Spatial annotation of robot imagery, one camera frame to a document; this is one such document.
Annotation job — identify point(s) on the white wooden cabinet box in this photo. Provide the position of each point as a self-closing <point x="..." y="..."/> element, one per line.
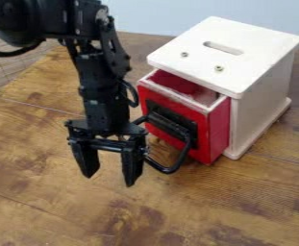
<point x="242" y="61"/>

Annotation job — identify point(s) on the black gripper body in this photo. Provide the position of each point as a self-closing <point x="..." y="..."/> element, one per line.
<point x="106" y="129"/>

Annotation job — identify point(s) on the red drawer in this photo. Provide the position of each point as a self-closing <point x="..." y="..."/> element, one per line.
<point x="191" y="106"/>

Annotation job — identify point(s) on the black metal drawer handle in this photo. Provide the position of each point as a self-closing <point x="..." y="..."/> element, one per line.
<point x="181" y="129"/>

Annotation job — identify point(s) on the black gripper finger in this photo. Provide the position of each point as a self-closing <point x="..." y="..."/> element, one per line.
<point x="132" y="164"/>
<point x="86" y="157"/>

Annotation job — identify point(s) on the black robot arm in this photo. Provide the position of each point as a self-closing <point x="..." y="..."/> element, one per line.
<point x="82" y="25"/>

